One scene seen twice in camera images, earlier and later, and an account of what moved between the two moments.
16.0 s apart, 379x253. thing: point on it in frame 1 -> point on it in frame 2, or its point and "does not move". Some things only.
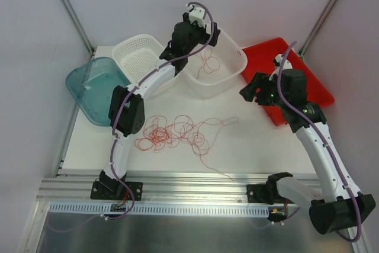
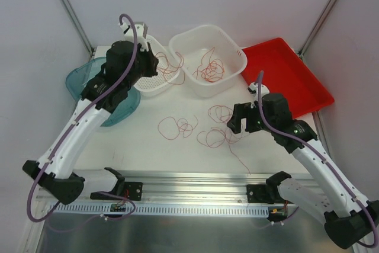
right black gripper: (257, 87) -> (243, 117)
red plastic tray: (260, 58) does not move
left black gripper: (205, 35) -> (151, 61)
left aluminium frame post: (70, 8) does not move
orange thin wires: (156, 134) -> (169, 128)
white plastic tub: (211, 72) does not move
